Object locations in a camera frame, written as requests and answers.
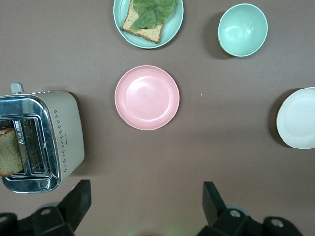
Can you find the green lettuce leaf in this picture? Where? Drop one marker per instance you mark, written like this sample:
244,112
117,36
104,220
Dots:
152,9

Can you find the pink plate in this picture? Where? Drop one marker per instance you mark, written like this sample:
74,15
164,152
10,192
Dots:
147,97

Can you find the brown bread slice with lettuce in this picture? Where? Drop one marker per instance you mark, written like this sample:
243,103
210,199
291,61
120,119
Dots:
150,34

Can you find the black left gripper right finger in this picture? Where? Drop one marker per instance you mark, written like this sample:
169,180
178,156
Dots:
215,206

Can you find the beige plate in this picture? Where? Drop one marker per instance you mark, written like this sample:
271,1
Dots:
297,118

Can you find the beige and chrome toaster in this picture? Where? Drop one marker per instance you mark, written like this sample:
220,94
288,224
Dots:
66,127

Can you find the light green plate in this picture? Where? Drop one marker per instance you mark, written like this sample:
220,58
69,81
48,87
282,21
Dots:
172,29

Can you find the brown toast slice in toaster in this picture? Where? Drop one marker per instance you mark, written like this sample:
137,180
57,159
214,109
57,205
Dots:
9,152

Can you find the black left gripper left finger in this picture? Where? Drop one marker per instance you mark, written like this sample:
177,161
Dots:
73,204

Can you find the light green bowl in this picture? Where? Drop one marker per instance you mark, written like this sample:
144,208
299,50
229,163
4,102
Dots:
242,29

